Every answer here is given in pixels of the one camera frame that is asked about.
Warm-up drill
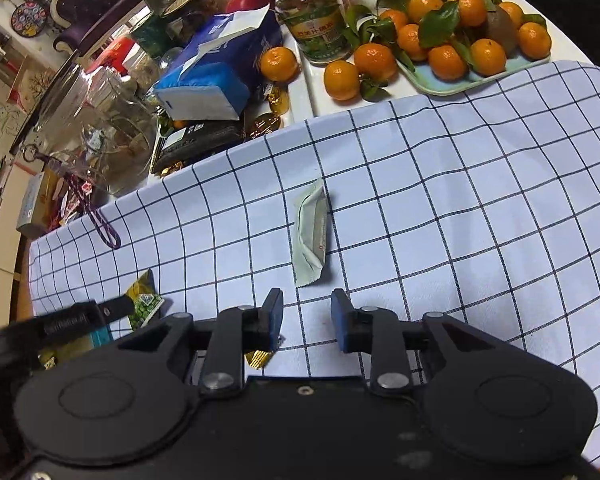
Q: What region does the green pea snack packet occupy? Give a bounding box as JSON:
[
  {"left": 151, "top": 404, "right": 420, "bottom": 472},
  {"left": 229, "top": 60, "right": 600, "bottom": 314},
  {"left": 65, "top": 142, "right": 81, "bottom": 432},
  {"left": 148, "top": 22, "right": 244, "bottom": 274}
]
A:
[{"left": 125, "top": 269, "right": 164, "bottom": 330}]

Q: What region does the gold foil candy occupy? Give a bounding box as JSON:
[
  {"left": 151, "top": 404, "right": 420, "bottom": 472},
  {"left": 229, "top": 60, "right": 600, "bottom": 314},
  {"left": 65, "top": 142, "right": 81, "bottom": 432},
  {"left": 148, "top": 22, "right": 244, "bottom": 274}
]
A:
[{"left": 245, "top": 336, "right": 285, "bottom": 370}]

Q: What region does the pale green bar packet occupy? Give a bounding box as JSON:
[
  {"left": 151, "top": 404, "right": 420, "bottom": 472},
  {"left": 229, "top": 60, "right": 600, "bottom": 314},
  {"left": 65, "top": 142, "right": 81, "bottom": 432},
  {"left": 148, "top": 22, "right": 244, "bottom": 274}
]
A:
[{"left": 291, "top": 179, "right": 327, "bottom": 287}]

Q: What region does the gold teal metal tin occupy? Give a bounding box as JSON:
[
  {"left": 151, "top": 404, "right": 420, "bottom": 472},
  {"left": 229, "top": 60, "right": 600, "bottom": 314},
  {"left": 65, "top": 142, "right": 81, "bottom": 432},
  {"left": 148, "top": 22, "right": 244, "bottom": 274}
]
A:
[{"left": 38, "top": 327, "right": 112, "bottom": 370}]

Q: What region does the pile of red candy wrappers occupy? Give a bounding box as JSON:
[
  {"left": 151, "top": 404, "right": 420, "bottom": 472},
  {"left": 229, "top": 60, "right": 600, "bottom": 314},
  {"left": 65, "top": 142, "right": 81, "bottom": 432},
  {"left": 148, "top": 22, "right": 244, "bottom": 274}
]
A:
[{"left": 48, "top": 174, "right": 93, "bottom": 231}]

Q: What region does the grey cardboard box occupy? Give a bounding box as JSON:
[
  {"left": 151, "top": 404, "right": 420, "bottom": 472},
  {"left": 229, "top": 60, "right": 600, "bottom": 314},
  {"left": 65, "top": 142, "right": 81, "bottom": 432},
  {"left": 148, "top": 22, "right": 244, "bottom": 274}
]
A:
[{"left": 16, "top": 169, "right": 59, "bottom": 240}]

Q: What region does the large glass jar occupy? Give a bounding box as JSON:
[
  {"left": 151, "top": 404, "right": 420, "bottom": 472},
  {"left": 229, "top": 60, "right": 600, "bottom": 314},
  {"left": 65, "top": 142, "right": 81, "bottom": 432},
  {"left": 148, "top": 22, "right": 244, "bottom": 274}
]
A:
[{"left": 12, "top": 60, "right": 158, "bottom": 197}]

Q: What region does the black wallet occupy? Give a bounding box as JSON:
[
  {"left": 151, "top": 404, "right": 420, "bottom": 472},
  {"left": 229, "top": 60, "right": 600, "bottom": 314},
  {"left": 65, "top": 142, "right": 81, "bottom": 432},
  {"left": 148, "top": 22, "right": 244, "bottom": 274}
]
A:
[{"left": 149, "top": 120, "right": 246, "bottom": 174}]

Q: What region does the kraft paper tree bag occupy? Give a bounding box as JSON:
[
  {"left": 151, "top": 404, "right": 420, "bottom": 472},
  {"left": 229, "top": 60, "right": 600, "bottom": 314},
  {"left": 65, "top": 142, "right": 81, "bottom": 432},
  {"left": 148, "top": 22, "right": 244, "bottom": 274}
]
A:
[{"left": 8, "top": 55, "right": 55, "bottom": 114}]

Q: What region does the blue tissue pack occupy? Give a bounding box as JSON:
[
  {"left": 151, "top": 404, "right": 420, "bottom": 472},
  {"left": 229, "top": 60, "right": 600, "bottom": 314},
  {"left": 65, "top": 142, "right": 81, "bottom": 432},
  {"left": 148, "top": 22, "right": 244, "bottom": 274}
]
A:
[{"left": 154, "top": 6, "right": 283, "bottom": 122}]

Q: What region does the loose mandarin orange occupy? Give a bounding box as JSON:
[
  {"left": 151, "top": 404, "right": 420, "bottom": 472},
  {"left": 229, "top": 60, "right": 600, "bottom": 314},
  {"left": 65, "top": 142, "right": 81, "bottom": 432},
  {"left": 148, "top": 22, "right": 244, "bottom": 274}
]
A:
[{"left": 259, "top": 47, "right": 299, "bottom": 84}]

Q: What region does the tray of mandarins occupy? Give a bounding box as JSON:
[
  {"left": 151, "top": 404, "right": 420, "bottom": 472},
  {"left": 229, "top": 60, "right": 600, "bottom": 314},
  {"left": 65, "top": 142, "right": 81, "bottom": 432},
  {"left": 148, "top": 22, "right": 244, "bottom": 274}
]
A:
[{"left": 346, "top": 0, "right": 553, "bottom": 101}]

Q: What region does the yellow lid pickle jar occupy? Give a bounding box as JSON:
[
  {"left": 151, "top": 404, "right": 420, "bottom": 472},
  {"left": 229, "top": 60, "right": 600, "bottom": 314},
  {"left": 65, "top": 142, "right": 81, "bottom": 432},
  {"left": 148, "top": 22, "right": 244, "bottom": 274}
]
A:
[{"left": 274, "top": 0, "right": 351, "bottom": 66}]

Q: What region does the purple braided lanyard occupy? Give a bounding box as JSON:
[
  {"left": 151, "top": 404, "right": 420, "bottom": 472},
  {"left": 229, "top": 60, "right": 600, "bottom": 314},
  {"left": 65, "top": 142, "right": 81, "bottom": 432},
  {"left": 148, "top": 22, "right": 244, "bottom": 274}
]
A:
[{"left": 21, "top": 143, "right": 123, "bottom": 252}]

